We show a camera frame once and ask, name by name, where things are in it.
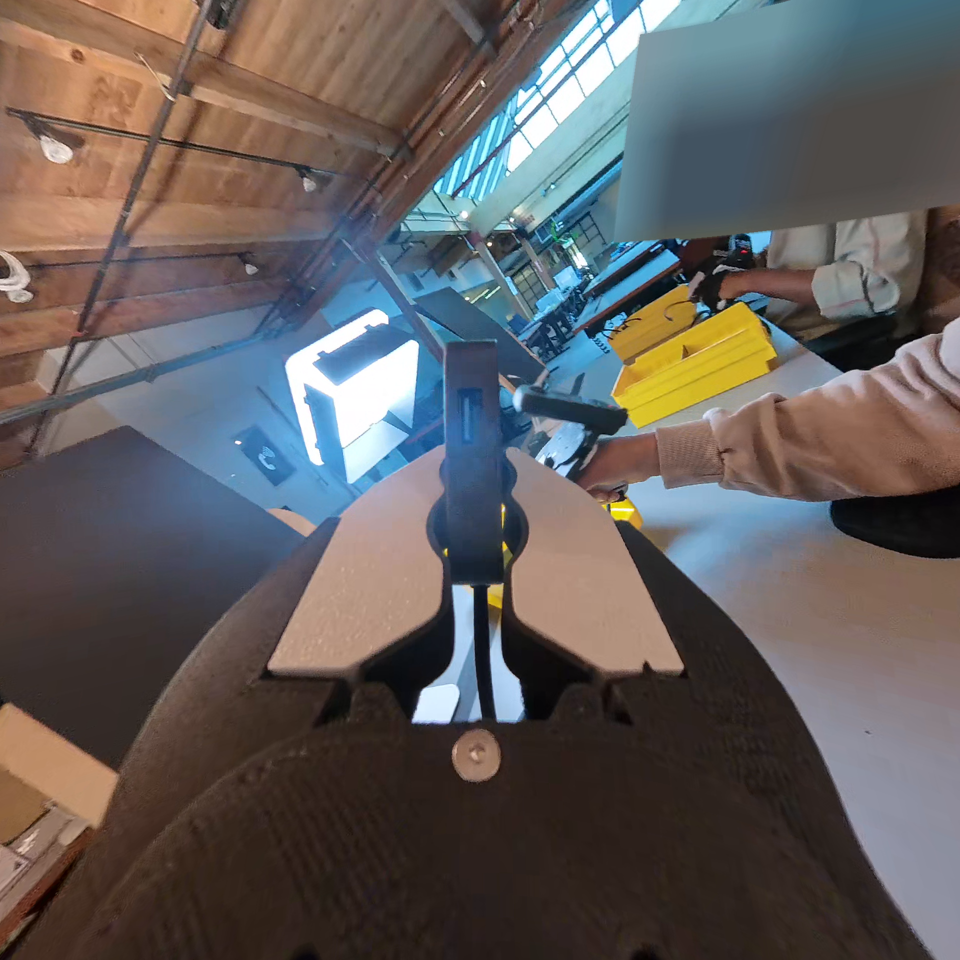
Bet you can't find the person's right forearm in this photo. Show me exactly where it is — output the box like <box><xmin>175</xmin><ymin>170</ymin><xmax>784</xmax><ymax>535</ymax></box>
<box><xmin>653</xmin><ymin>318</ymin><xmax>960</xmax><ymax>504</ymax></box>

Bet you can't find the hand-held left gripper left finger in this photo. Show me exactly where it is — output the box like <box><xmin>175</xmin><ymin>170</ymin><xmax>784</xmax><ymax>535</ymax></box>
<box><xmin>267</xmin><ymin>447</ymin><xmax>451</xmax><ymax>684</ymax></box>

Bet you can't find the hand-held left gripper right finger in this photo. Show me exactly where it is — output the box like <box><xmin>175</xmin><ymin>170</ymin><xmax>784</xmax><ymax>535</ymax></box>
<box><xmin>503</xmin><ymin>447</ymin><xmax>687</xmax><ymax>681</ymax></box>

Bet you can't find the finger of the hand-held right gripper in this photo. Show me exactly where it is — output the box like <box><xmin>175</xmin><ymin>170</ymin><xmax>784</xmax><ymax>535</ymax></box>
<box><xmin>540</xmin><ymin>428</ymin><xmax>601</xmax><ymax>481</ymax></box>

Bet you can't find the bright white panel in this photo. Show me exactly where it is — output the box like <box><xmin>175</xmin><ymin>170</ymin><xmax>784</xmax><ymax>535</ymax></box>
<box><xmin>284</xmin><ymin>308</ymin><xmax>424</xmax><ymax>469</ymax></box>

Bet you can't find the shallow yellow parts bin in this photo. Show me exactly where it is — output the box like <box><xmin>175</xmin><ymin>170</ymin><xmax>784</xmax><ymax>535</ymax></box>
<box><xmin>605</xmin><ymin>282</ymin><xmax>703</xmax><ymax>361</ymax></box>
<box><xmin>612</xmin><ymin>300</ymin><xmax>781</xmax><ymax>430</ymax></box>

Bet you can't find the black hdmi adapter box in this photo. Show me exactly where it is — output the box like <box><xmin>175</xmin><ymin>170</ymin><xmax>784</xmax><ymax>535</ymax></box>
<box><xmin>441</xmin><ymin>341</ymin><xmax>511</xmax><ymax>586</ymax></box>

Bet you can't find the person's right hand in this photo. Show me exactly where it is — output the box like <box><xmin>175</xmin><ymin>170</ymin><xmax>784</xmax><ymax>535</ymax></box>
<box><xmin>576</xmin><ymin>426</ymin><xmax>664</xmax><ymax>504</ymax></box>

